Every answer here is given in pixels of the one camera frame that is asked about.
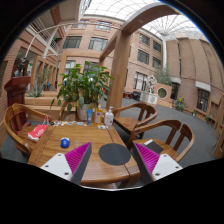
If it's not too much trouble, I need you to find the round black mouse pad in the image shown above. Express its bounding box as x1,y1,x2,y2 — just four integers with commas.
99,143,131,166

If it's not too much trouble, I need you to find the wooden chair far right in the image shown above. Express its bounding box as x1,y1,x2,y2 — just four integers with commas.
113,102,158,134

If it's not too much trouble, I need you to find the wooden chair left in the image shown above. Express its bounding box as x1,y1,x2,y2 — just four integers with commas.
3,103,52,156

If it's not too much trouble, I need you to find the wooden chair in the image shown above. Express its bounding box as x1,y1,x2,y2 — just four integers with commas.
113,102,158,134
3,103,52,156
126,119,195,162

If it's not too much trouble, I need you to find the green potted plant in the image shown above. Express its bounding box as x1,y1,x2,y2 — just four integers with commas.
51,62,113,111

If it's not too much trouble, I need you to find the wooden pillar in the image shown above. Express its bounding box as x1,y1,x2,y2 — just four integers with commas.
106,31,131,109

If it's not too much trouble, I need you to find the white statue on pedestal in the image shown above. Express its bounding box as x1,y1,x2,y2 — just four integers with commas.
140,75,158,105

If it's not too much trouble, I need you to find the white plant pot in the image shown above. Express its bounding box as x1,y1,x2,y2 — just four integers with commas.
77,103,93,121

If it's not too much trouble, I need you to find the blue tube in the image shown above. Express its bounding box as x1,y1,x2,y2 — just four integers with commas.
87,109,93,125

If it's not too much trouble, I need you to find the wooden chair near right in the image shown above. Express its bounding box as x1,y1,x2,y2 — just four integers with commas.
126,119,195,162

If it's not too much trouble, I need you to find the red and white bag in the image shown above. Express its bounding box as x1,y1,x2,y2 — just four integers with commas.
28,125,47,142

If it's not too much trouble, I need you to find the white pump dispenser bottle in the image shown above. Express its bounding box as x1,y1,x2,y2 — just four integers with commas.
104,107,114,126

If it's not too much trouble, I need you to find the yellow orange bottle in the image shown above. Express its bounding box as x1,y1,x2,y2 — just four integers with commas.
95,104,103,124

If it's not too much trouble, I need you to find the dark wooden lectern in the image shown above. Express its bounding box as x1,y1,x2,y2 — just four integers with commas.
3,75,32,129

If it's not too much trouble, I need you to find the black notebook on chair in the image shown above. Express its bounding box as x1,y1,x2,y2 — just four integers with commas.
144,139,163,154

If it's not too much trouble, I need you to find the blue computer mouse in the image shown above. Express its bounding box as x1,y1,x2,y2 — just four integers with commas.
60,137,70,148

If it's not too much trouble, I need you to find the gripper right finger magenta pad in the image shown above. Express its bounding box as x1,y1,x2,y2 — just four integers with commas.
132,142,184,185

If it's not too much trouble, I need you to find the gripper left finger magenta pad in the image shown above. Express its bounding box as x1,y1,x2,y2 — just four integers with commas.
39,142,93,186

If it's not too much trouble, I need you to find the small items row on table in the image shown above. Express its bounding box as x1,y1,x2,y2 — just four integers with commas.
50,120,87,127

